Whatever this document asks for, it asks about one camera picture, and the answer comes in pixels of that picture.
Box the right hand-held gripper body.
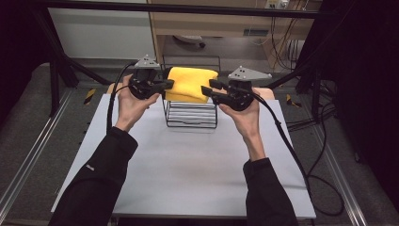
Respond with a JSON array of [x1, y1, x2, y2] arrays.
[[226, 65, 273, 112]]

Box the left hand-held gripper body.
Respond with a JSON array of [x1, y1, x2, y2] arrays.
[[127, 55, 161, 101]]

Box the yellow towel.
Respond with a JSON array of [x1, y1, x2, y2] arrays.
[[164, 66, 219, 104]]

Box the black wire rack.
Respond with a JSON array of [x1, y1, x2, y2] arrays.
[[161, 55, 222, 129]]

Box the person's right hand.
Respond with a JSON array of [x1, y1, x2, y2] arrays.
[[218, 89, 262, 141]]

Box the person's left hand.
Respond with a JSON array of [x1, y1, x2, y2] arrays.
[[114, 73, 161, 133]]

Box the tan wooden board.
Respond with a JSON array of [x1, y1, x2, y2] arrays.
[[106, 82, 276, 102]]

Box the yellow black tape strip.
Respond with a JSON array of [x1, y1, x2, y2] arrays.
[[83, 88, 97, 105], [285, 93, 302, 108]]

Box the wooden desk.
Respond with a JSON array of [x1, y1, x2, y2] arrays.
[[147, 0, 324, 65]]

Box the white cabinet panel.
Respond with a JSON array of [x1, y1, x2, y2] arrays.
[[48, 7, 156, 61]]

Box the black metal stand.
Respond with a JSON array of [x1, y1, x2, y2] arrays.
[[30, 8, 112, 118], [266, 60, 326, 124]]

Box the white power strip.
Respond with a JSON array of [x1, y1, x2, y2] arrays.
[[264, 0, 290, 10]]

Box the left hand-held gripper black cable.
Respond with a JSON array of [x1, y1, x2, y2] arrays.
[[105, 61, 137, 133]]

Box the hand-held gripper black cable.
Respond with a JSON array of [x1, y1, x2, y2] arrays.
[[105, 61, 137, 133], [250, 91, 345, 218]]

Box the right hand-held gripper black cable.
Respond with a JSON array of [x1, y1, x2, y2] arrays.
[[250, 91, 345, 218]]

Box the bundle of black cables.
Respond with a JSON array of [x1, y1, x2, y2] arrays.
[[270, 17, 303, 72]]

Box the black metal frame bar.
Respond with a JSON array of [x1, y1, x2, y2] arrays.
[[31, 0, 328, 19]]

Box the black floor cables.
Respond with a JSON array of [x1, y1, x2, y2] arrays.
[[286, 80, 339, 134]]

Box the metal floor rail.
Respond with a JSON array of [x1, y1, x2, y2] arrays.
[[313, 125, 370, 226], [0, 89, 75, 215]]

